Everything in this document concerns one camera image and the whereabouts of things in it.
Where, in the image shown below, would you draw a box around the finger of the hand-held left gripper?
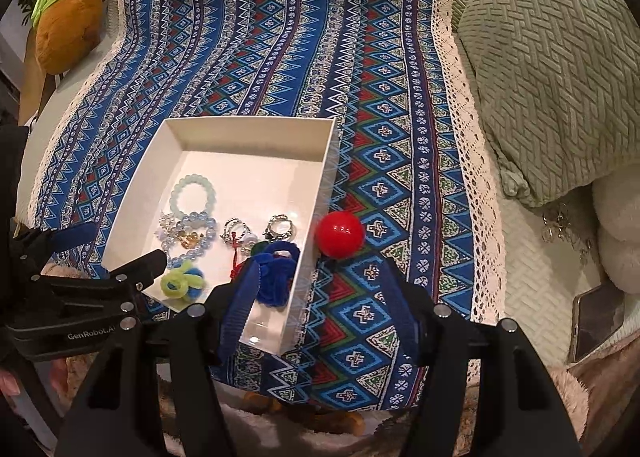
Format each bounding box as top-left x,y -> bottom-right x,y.
37,249 -> 168,310
10,222 -> 99,264

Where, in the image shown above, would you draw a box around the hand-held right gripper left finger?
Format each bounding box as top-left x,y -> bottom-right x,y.
55,252 -> 271,457

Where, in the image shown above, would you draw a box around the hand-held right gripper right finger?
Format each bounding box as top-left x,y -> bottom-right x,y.
380,257 -> 583,457

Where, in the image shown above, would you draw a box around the red string bracelet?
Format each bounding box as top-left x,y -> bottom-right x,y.
227,242 -> 251,283

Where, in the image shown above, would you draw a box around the yellow-green pipe cleaner flower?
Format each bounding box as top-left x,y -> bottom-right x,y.
160,261 -> 206,301

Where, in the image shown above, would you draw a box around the dark blue pipe cleaner flower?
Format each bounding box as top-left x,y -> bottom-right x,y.
252,242 -> 303,308

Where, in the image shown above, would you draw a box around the silver chain bracelet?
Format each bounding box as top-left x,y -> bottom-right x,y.
220,218 -> 259,253

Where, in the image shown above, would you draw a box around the pale blue bead bracelet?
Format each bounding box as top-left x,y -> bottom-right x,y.
170,174 -> 215,221

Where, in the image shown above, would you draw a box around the clear crystal bead bracelet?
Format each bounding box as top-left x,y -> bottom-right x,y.
159,212 -> 221,269

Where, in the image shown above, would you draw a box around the white cardboard box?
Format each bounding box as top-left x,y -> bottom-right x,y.
100,117 -> 341,356

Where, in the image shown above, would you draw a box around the red ball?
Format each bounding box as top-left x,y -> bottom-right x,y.
315,211 -> 366,259

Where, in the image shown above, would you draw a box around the metal key rings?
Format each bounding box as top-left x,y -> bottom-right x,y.
542,204 -> 594,266

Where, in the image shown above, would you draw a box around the beige fluffy blanket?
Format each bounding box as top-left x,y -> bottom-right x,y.
150,332 -> 640,457

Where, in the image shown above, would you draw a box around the smartphone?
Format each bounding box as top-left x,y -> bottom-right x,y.
569,279 -> 626,365

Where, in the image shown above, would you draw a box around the brown plush toy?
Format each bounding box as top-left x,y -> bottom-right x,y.
31,0 -> 131,75

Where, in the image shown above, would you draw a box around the white plush toy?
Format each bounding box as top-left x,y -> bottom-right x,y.
592,172 -> 640,296

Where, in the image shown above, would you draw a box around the blue patterned blanket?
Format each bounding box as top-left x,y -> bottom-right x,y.
27,0 -> 506,410

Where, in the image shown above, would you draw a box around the green quilted pillow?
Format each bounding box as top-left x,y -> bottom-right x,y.
457,0 -> 640,209

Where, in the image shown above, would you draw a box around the wooden bed frame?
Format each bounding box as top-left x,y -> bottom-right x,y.
19,32 -> 52,124

